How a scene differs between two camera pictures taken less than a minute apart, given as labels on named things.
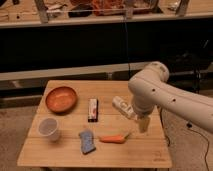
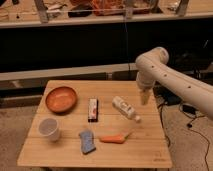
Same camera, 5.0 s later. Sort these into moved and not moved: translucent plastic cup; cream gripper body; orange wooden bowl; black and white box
Moved: cream gripper body
Not moved: black and white box; orange wooden bowl; translucent plastic cup
